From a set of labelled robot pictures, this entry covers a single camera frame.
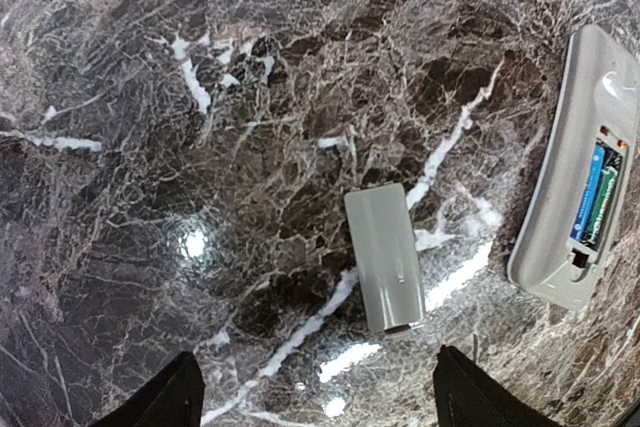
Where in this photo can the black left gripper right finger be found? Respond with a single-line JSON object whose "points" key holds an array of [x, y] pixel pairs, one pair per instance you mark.
{"points": [[465, 395]]}

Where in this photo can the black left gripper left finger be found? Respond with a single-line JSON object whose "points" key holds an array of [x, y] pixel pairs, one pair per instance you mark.
{"points": [[173, 397]]}

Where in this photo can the grey battery cover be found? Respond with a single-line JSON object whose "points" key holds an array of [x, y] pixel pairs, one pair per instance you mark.
{"points": [[386, 257]]}

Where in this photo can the blue AAA battery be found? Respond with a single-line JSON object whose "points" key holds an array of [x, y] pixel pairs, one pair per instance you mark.
{"points": [[589, 194]]}

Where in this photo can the green AAA battery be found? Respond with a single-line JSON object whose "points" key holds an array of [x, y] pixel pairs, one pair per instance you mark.
{"points": [[605, 194]]}

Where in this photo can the white remote control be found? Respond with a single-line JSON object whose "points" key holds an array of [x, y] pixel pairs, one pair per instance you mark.
{"points": [[598, 103]]}

